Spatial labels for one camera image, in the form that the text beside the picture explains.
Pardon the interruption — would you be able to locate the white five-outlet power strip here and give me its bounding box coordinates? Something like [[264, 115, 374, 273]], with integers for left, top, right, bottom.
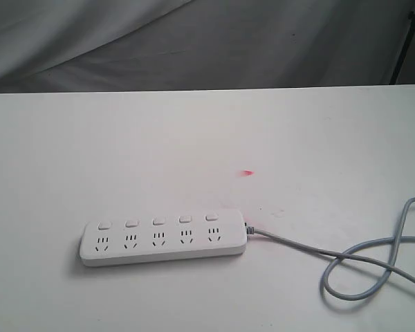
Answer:
[[79, 209, 247, 267]]

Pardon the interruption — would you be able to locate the grey backdrop cloth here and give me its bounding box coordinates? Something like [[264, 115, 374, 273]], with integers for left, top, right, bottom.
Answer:
[[0, 1, 415, 93]]

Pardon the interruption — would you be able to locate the black tripod stand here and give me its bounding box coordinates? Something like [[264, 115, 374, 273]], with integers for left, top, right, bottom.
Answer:
[[389, 10, 415, 85]]

